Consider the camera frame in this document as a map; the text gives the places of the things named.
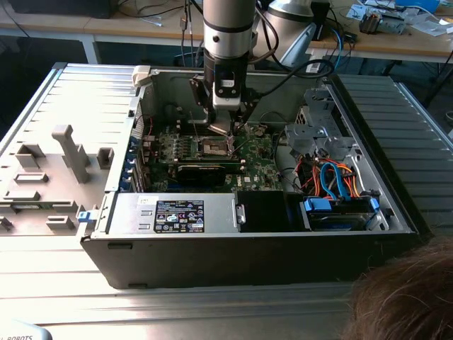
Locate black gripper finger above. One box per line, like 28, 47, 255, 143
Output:
189, 76, 217, 128
229, 90, 262, 138

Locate metal wire locking lever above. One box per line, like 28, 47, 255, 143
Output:
188, 110, 199, 141

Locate CPU socket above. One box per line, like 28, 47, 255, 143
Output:
196, 136, 237, 159

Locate CPU cooler with fins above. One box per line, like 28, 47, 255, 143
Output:
358, 9, 384, 35

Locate green motherboard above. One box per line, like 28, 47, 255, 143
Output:
141, 120, 286, 194

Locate beige plastic clip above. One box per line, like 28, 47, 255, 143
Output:
130, 64, 154, 89

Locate silver metal drive cage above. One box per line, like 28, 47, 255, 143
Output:
284, 87, 359, 162

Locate graphics card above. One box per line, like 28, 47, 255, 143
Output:
176, 162, 227, 188

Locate wooden desk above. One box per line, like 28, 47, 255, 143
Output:
0, 0, 453, 65

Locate black box on desk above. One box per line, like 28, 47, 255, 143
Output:
310, 1, 332, 43

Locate black plastic shroud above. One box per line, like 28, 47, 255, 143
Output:
236, 190, 295, 234

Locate blue disk carrier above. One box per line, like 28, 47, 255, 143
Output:
299, 195, 382, 232

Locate grey power supply unit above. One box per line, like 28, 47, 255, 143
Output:
105, 192, 239, 235

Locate black open PC case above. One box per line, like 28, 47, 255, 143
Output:
80, 65, 435, 290

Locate dark monitor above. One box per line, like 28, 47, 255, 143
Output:
6, 0, 114, 19

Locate grey metal drive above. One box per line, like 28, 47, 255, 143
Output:
380, 13, 408, 35

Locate blue case latch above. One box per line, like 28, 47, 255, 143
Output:
76, 210, 99, 225

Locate grey parts rack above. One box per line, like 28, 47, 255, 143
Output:
0, 123, 116, 237

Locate blue plastic box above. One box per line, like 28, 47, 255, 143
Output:
394, 0, 442, 11

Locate clear plastic bag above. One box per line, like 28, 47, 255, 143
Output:
406, 12, 453, 38

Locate person's brown-haired head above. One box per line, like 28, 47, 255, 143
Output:
341, 235, 453, 340

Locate pale teach pendant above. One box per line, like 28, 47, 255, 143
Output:
0, 319, 54, 340

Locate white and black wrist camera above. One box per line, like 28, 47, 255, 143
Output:
211, 69, 239, 112

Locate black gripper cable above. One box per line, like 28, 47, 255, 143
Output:
247, 6, 336, 98

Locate blue flat data wire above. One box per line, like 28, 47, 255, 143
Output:
318, 159, 351, 203

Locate blue round cable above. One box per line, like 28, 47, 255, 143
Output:
328, 26, 348, 74

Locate orange and red wire bundle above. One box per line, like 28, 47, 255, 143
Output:
296, 157, 362, 199

